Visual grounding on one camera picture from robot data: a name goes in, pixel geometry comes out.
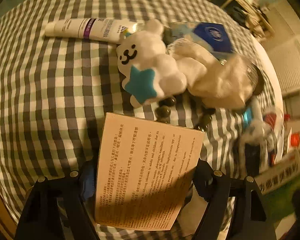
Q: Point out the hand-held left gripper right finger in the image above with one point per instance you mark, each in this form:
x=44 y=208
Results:
x=200 y=187

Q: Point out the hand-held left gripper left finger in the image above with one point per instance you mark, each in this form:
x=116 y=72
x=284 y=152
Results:
x=88 y=180

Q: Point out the beige printed medicine box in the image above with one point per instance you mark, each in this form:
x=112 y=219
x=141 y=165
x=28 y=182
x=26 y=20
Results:
x=145 y=170

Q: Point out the white tube with purple band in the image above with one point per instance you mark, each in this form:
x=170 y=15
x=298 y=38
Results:
x=72 y=27

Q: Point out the white paper piece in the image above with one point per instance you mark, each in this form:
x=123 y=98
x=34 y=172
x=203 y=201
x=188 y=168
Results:
x=197 y=212

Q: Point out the white and cyan blurred item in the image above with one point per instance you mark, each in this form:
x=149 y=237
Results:
x=255 y=130

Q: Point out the green and white box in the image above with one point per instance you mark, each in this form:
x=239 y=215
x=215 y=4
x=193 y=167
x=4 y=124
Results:
x=280 y=190

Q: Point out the grey checked tablecloth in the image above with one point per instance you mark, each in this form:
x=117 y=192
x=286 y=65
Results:
x=52 y=92

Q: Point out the white plush toy blue star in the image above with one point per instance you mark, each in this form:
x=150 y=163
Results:
x=150 y=55

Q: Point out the blue and white packet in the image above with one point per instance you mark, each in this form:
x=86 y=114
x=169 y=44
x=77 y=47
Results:
x=210 y=33

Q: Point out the wooden rack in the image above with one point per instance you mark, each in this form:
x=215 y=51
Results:
x=255 y=10

